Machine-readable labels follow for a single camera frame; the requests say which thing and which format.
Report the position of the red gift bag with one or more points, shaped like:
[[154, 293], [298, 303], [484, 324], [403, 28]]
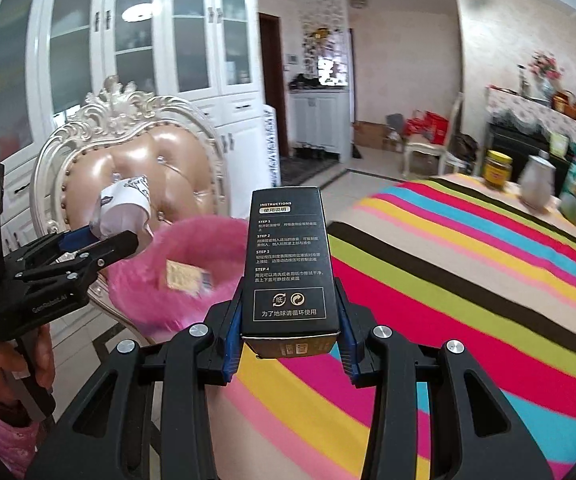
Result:
[[435, 127]]

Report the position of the brown basket bag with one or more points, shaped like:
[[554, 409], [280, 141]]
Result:
[[562, 102]]

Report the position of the black cardboard box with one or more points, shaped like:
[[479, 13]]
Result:
[[288, 260]]

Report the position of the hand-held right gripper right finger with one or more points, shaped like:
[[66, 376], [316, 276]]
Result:
[[347, 355]]

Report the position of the dark wooden door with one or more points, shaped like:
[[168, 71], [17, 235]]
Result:
[[270, 60]]

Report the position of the dark floor mat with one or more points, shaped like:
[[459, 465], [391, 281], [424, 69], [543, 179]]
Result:
[[313, 170]]

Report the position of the grey bag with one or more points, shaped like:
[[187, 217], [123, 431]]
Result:
[[394, 123]]

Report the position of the white paper cup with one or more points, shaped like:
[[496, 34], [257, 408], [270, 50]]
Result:
[[123, 210]]

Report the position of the white patterned floor unit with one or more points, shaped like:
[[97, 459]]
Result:
[[272, 150]]

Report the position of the beige tufted chair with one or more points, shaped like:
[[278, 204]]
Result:
[[168, 170]]

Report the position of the beige cardboard box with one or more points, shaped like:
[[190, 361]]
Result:
[[183, 275]]

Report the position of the white wooden chair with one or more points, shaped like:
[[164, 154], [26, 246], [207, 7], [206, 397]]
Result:
[[425, 152]]

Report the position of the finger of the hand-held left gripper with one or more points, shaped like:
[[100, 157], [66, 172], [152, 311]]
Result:
[[113, 250], [75, 238]]

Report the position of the yellow lid jar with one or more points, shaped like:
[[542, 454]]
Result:
[[497, 172]]

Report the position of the floral lace cloth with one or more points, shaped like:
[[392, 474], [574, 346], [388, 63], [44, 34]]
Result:
[[517, 107]]

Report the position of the pink flowers in vase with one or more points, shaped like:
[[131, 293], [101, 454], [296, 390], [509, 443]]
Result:
[[542, 65]]

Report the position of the white glass door cabinet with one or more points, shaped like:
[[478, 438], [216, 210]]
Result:
[[83, 35]]

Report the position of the white openwork screen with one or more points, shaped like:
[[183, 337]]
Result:
[[318, 15]]

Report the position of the person's left hand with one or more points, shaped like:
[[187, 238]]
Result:
[[44, 355]]

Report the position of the pale green box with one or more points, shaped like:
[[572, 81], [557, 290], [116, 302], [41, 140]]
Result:
[[560, 145]]

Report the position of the white ceramic jug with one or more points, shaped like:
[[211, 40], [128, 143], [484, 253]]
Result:
[[537, 185]]

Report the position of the striped tablecloth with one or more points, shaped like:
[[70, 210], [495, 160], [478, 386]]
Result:
[[467, 335]]

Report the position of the white low cabinet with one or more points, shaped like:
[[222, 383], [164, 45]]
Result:
[[318, 120]]

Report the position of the pink plastic bag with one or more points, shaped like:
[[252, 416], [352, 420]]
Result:
[[138, 285]]

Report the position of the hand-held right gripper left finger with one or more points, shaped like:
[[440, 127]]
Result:
[[230, 355]]

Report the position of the small metal stand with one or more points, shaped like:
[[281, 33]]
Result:
[[522, 80]]

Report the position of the dark sideboard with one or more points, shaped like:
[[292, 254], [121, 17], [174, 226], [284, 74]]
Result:
[[512, 145]]

